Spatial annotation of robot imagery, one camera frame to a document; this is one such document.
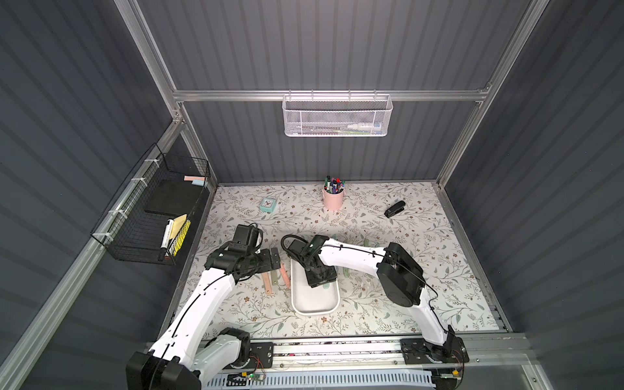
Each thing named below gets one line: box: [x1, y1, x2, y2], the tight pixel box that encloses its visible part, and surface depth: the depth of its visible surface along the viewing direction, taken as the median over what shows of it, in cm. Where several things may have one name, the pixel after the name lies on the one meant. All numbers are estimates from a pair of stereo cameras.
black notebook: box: [143, 177, 205, 216], surface depth 78 cm
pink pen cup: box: [323, 188, 346, 212], surface depth 108 cm
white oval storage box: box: [290, 258, 341, 316], surface depth 85 cm
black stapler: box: [383, 200, 406, 219], surface depth 110 cm
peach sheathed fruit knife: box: [261, 272, 273, 295], surface depth 90 cm
